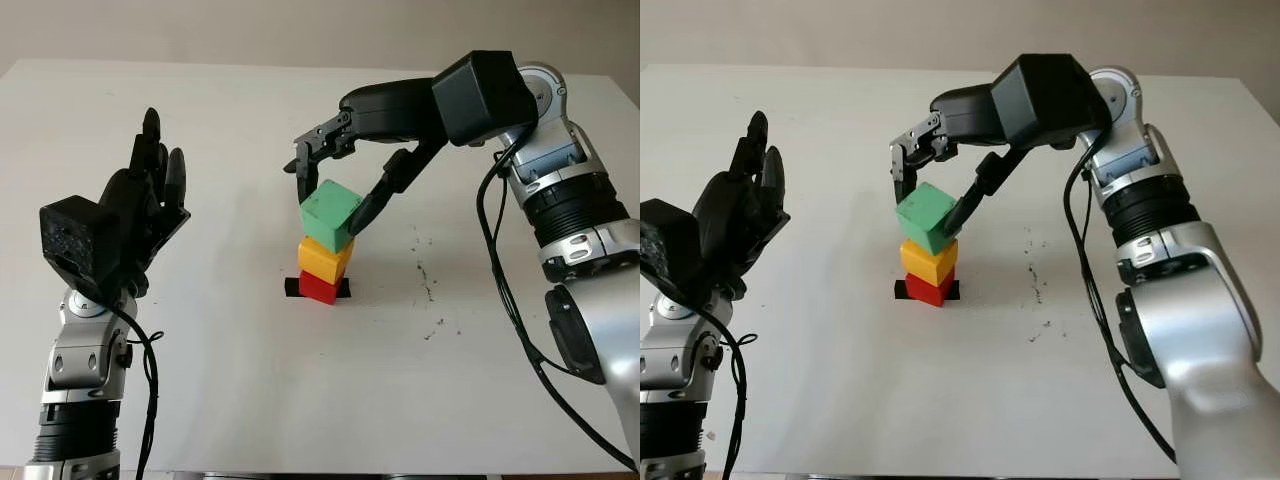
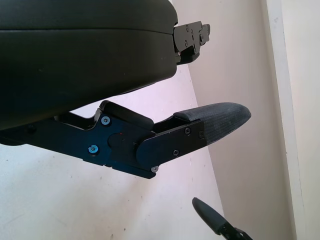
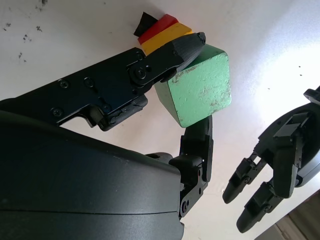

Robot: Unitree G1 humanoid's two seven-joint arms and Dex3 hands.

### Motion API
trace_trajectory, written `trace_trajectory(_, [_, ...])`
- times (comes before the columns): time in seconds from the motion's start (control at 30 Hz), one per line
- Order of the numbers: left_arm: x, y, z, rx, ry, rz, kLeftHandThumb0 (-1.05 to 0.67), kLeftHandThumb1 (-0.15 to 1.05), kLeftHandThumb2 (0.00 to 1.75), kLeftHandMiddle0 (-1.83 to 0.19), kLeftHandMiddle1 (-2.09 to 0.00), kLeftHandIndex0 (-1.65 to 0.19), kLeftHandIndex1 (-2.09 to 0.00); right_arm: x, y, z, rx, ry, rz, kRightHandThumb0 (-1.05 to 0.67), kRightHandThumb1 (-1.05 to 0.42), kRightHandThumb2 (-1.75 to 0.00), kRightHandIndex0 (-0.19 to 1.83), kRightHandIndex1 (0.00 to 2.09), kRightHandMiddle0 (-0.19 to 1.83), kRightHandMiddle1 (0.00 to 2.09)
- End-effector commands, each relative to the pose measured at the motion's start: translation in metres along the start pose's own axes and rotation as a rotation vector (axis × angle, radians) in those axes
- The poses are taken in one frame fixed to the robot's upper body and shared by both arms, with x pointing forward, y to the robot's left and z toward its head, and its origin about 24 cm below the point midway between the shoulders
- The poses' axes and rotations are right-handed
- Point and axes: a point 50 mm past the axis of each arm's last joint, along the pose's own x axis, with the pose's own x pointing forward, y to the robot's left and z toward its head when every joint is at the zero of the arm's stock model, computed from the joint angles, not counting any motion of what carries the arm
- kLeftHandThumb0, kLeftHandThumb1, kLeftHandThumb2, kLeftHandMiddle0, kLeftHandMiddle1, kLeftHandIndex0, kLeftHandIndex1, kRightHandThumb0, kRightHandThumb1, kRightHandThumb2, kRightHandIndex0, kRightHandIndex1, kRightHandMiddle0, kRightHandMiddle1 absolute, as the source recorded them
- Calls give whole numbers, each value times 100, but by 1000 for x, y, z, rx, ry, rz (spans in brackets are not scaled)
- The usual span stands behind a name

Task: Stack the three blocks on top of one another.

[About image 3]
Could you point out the black tape marker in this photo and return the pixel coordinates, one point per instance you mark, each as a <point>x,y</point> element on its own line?
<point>143,23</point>

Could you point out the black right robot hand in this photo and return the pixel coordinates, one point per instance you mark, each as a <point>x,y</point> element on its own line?
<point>75,180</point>

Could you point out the yellow wooden block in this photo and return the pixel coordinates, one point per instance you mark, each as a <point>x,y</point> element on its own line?
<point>162,37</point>

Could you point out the green wooden block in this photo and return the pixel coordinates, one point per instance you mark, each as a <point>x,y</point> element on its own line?
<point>200,87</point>

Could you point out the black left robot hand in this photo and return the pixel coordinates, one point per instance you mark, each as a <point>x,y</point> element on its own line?
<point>285,160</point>

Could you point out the red wooden block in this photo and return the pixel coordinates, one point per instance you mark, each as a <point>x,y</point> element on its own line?
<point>157,28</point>

